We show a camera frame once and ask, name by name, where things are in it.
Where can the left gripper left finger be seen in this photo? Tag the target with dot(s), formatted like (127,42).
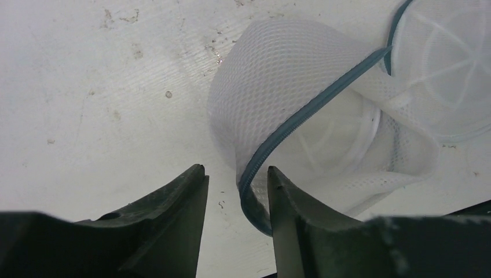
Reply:
(158,235)

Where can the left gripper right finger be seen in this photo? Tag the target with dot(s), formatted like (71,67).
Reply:
(313,240)

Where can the blue-trim mesh laundry bag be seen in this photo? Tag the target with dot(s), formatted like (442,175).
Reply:
(347,121)

